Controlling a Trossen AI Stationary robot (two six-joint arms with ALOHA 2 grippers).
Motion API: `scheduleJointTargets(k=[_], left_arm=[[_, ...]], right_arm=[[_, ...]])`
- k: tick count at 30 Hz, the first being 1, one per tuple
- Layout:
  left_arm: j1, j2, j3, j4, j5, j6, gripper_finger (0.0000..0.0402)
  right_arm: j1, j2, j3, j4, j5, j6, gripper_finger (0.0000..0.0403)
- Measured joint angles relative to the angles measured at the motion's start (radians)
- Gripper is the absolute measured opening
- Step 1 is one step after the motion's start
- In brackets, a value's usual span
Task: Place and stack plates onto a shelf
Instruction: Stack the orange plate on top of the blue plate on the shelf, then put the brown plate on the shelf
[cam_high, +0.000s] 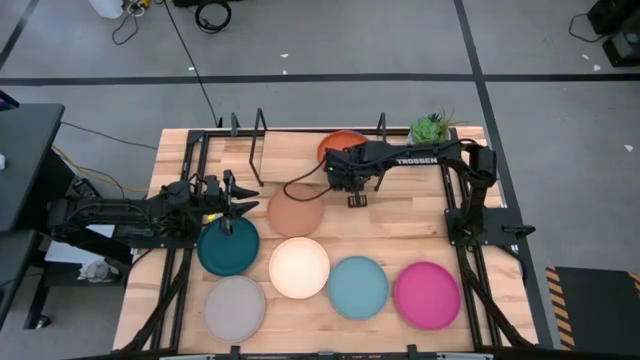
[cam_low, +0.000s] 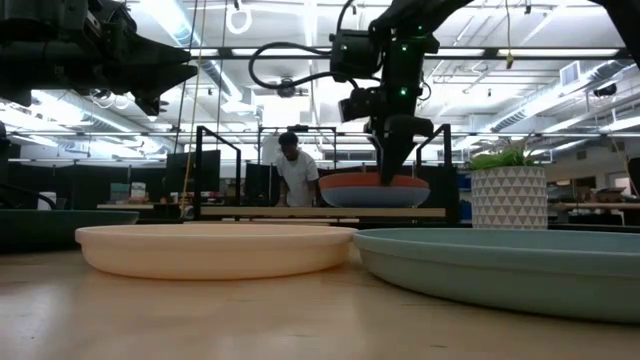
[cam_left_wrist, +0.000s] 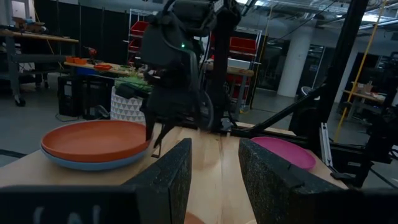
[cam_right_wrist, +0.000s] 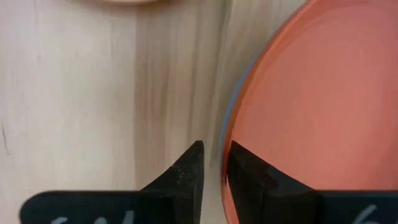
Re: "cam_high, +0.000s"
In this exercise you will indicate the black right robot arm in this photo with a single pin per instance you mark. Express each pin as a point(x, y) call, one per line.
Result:
point(415, 161)

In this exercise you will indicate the green plant in white pot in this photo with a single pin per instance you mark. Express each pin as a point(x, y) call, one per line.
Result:
point(426, 130)

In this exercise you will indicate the white container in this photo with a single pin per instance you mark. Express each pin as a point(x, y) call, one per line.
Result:
point(106, 7)

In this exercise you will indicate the grey plate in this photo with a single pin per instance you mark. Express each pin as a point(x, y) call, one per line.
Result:
point(233, 309)

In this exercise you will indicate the white paper sheet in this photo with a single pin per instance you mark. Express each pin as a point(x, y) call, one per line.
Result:
point(65, 252)

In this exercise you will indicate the black desk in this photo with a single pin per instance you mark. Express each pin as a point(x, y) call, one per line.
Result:
point(25, 160)

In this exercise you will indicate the cream white plate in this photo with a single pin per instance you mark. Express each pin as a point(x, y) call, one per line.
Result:
point(299, 268)

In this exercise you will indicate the orange plate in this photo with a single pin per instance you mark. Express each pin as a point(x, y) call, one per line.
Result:
point(332, 141)

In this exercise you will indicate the terracotta brown plate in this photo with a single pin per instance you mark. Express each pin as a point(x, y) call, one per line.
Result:
point(295, 212)

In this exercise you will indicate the magenta pink plate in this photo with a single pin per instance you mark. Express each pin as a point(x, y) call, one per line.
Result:
point(426, 296)

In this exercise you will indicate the light blue plate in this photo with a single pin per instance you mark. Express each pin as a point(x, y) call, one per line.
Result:
point(358, 288)

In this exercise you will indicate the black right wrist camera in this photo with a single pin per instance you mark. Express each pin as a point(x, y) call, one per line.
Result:
point(337, 161)

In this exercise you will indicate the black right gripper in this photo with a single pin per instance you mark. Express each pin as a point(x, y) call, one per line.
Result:
point(360, 170)

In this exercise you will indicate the black metal rig frame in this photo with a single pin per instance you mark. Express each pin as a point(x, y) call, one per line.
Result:
point(197, 150)

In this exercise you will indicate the dark teal plate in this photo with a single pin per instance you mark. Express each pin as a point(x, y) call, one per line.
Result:
point(227, 252)

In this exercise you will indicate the black yellow striped floor mat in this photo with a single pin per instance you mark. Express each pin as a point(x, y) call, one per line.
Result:
point(600, 305)

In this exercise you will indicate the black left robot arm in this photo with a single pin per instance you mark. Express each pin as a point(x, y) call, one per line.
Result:
point(100, 211)

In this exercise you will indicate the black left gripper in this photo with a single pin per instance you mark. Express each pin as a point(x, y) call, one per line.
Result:
point(226, 200)

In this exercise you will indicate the black equipment box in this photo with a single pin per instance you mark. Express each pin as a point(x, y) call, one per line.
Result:
point(617, 30)

